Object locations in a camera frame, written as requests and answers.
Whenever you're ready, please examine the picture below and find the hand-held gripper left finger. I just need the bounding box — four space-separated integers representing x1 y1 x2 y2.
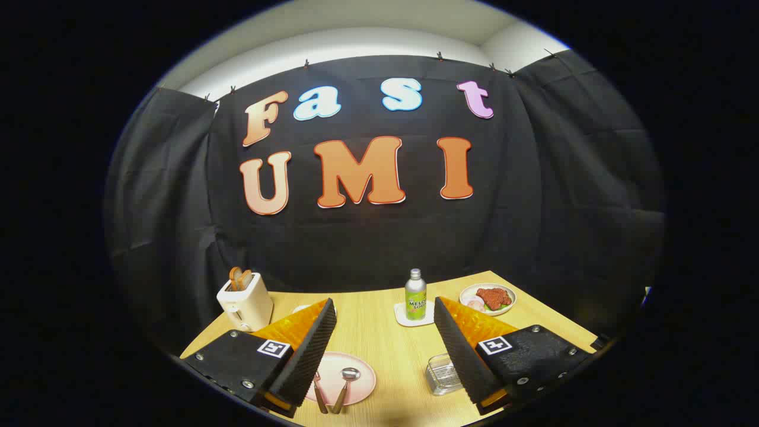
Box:
181 298 337 419

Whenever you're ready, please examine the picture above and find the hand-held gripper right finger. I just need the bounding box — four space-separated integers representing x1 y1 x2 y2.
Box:
433 297 594 415

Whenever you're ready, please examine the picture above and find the metal spoon with wooden handle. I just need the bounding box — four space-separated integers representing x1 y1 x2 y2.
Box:
330 367 361 415

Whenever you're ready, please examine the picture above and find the metal fork with wooden handle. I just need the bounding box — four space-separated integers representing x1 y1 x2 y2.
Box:
312 371 329 414

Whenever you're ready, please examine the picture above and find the pink round plate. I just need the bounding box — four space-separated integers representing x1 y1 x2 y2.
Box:
305 352 377 406

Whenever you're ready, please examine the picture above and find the white oval food plate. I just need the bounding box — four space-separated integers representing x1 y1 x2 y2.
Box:
459 283 517 317

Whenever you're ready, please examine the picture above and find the brown fried meat cutlet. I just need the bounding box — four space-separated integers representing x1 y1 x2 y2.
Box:
476 287 512 311

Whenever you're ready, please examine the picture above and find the white square coaster tray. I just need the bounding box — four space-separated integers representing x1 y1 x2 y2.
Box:
394 302 435 327

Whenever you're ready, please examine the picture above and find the green soda bottle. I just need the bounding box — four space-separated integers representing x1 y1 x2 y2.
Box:
405 268 428 321

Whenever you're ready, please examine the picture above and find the white toaster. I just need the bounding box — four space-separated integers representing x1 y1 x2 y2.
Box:
216 272 274 333

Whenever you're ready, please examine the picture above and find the metal wire cutlery rack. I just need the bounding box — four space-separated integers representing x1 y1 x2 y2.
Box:
425 353 464 396

